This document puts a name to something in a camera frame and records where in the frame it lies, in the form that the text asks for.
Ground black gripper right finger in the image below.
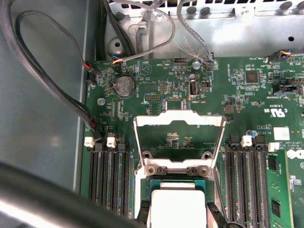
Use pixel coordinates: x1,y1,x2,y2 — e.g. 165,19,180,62
205,201,238,228

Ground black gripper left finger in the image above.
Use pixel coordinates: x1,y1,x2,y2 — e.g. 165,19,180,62
137,200,152,228

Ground CPU with silver top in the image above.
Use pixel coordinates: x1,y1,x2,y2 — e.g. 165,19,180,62
150,180,207,228

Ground metal socket cover frame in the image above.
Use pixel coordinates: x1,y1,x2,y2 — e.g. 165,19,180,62
133,110,227,176

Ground CPU socket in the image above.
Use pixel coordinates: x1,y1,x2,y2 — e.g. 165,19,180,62
134,163,224,228

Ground green RAM stick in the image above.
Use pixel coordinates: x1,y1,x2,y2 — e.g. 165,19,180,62
266,152,289,228

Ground green motherboard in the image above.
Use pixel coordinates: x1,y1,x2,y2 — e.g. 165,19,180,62
79,56,304,228

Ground round coin battery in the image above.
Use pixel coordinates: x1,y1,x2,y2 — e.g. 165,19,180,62
113,75,136,98

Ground open black PC case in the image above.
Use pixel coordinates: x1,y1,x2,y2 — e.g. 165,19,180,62
0,0,100,198

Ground silver metal drive cage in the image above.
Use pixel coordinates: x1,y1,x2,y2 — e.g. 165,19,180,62
104,0,304,58

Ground thick black cable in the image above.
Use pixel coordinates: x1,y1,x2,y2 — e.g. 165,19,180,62
0,0,103,145

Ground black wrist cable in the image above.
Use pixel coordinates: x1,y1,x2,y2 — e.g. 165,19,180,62
0,160,145,228

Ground thin black cable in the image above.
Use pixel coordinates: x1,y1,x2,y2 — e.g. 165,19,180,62
14,9,102,75

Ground grey cable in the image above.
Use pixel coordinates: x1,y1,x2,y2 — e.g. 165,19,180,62
176,0,216,65
110,0,178,66

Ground black connector with coloured wires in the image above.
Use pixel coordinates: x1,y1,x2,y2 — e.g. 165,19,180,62
267,50,293,64

